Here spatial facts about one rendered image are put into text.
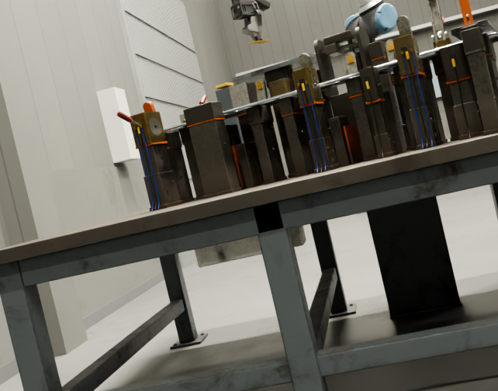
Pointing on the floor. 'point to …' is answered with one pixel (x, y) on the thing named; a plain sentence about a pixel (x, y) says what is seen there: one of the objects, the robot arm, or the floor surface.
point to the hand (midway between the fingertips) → (257, 37)
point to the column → (413, 257)
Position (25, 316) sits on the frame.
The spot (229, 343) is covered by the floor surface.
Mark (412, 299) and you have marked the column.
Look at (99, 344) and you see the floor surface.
